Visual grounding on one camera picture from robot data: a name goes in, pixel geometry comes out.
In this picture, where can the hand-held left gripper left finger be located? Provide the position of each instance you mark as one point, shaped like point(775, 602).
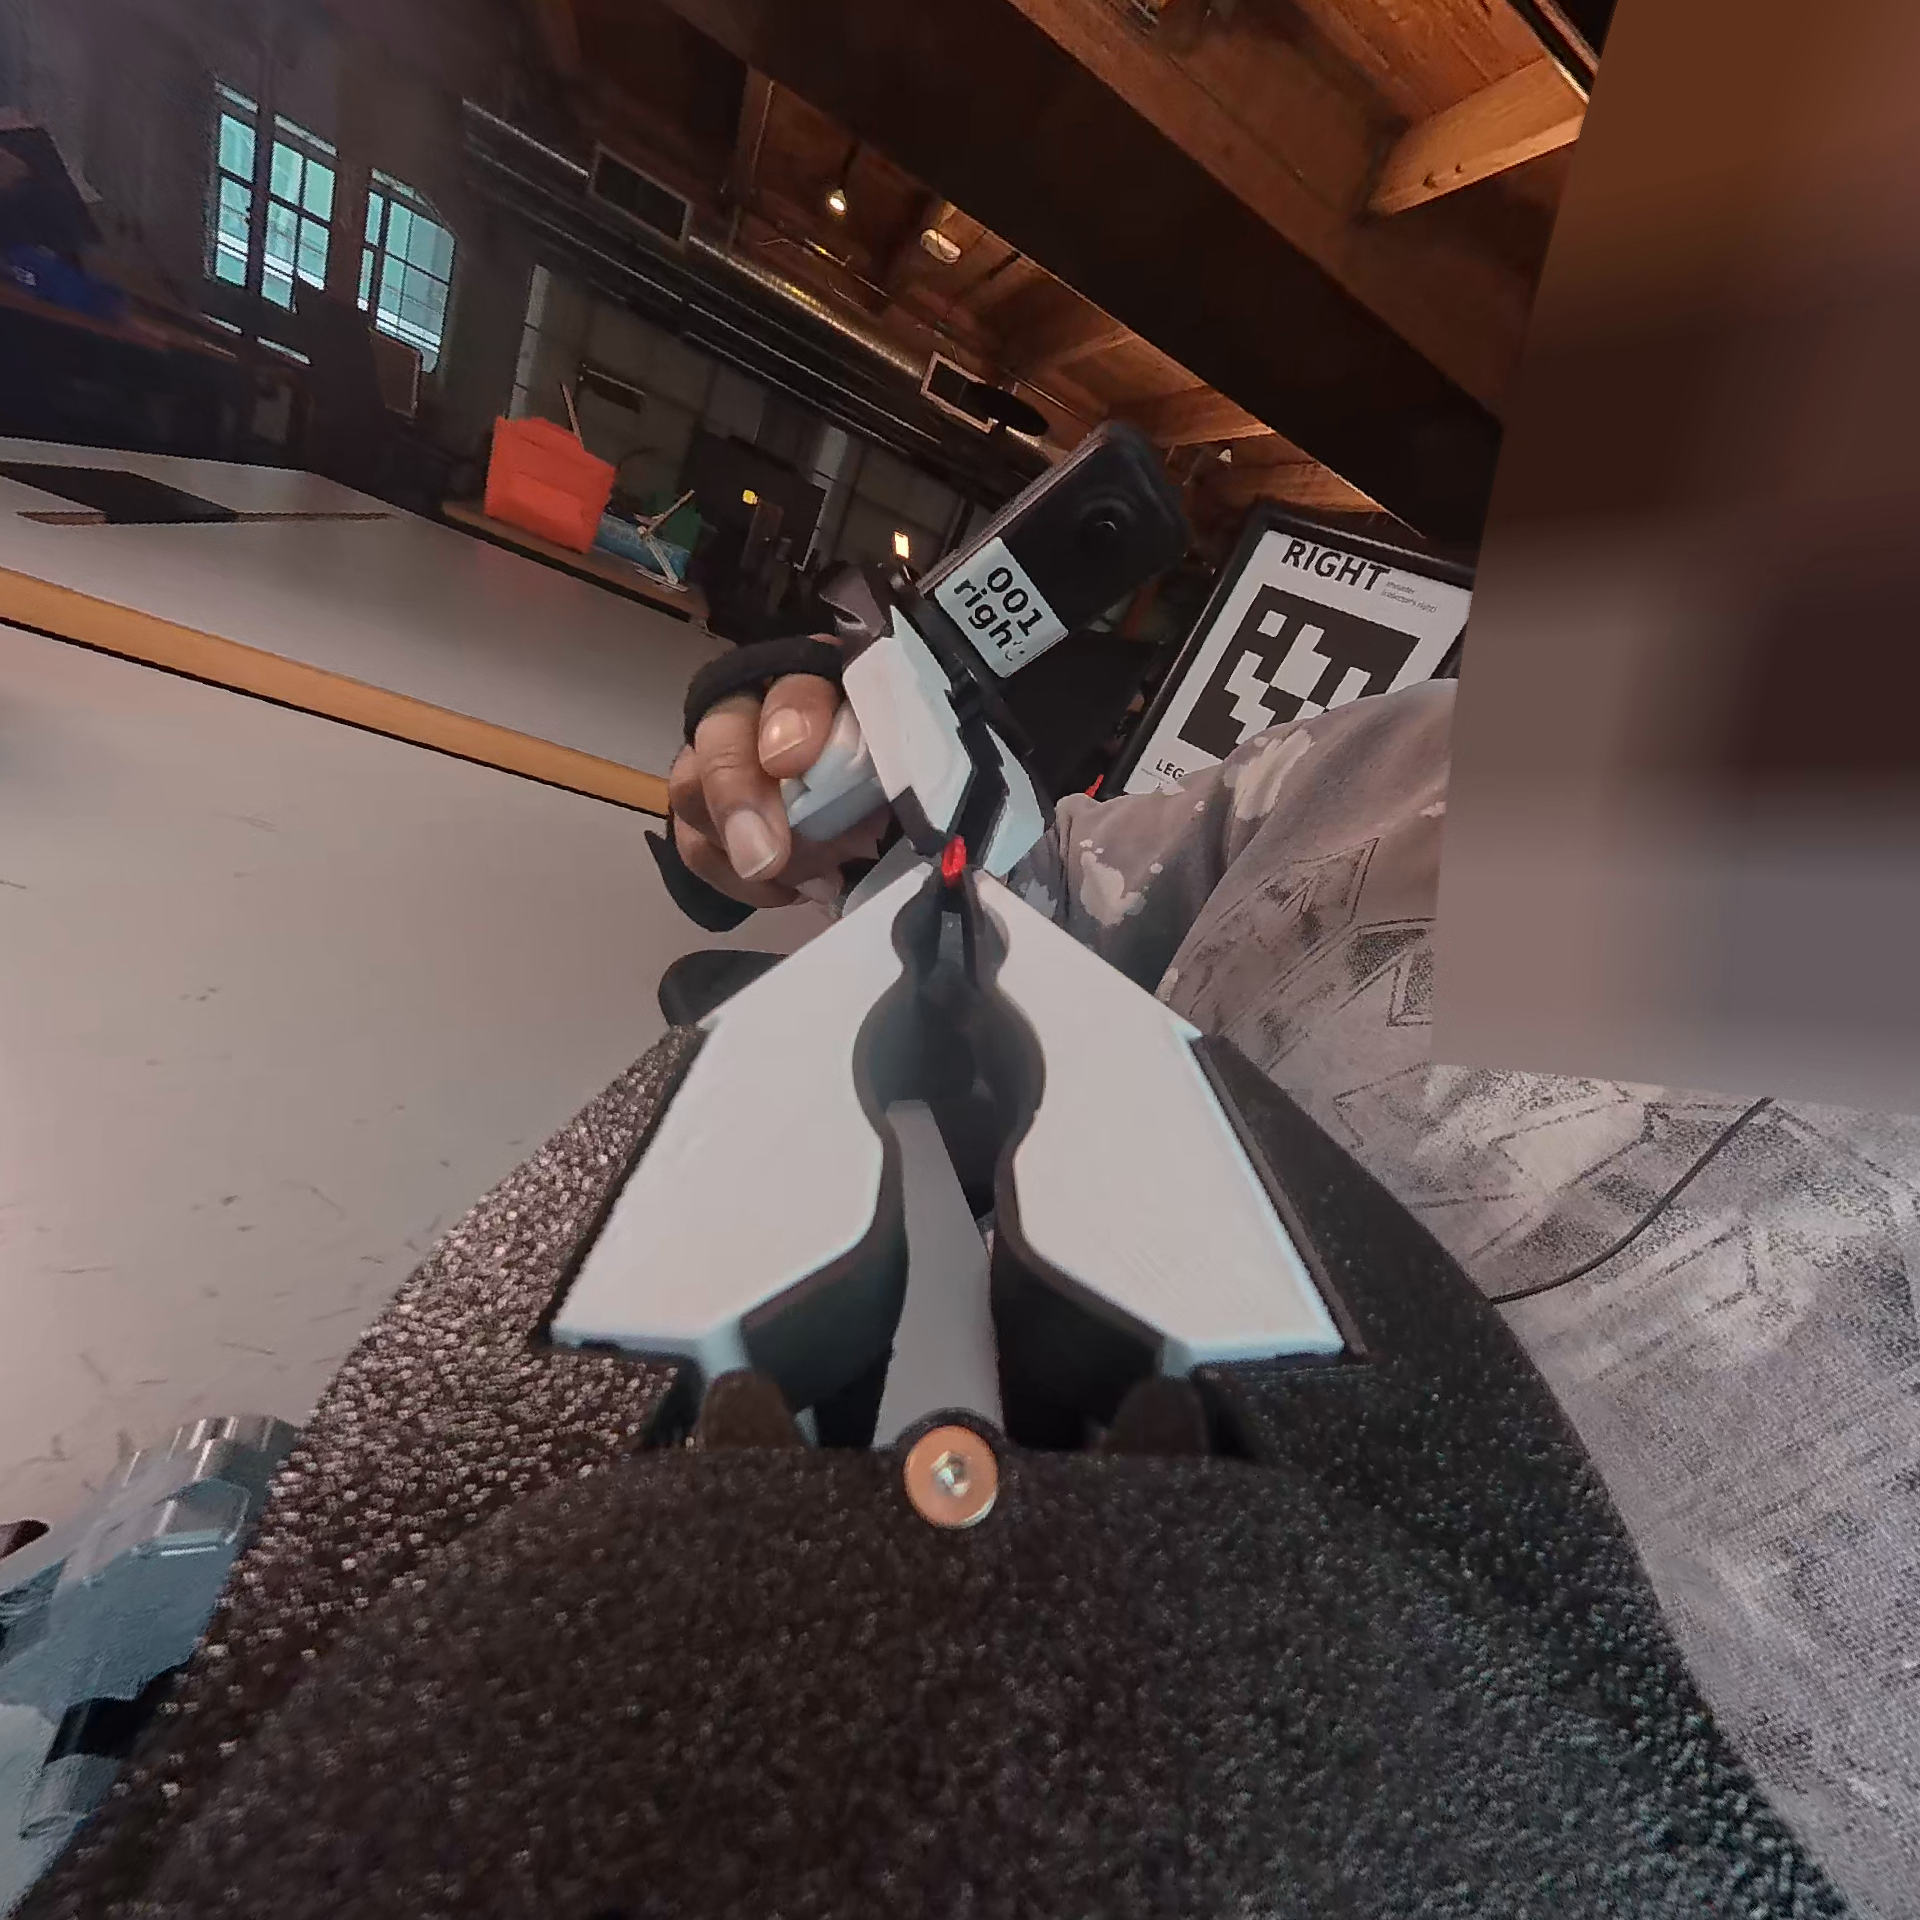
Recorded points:
point(722, 1187)

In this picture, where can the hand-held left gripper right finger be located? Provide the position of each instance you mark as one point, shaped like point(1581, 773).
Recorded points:
point(1168, 1187)

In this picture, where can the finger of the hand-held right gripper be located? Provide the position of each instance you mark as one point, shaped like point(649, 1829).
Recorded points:
point(1016, 805)
point(915, 705)

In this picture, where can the grey black toy brick chassis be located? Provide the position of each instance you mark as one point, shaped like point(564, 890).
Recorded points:
point(934, 1281)

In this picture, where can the person's right forearm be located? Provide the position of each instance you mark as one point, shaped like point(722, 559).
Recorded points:
point(1280, 838)

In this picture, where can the person's right hand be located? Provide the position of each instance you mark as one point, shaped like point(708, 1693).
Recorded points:
point(722, 811)

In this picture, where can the blue green bin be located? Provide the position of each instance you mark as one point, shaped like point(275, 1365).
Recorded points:
point(649, 543)

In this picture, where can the orange crate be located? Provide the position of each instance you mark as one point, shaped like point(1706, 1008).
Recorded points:
point(550, 488)

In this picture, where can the white table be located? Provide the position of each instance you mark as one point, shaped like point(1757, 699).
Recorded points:
point(376, 594)

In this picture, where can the grey patterned sweatshirt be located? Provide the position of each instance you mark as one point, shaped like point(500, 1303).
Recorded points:
point(1720, 1432)

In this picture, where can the paned window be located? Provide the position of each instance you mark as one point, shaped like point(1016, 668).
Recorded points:
point(268, 195)
point(401, 259)

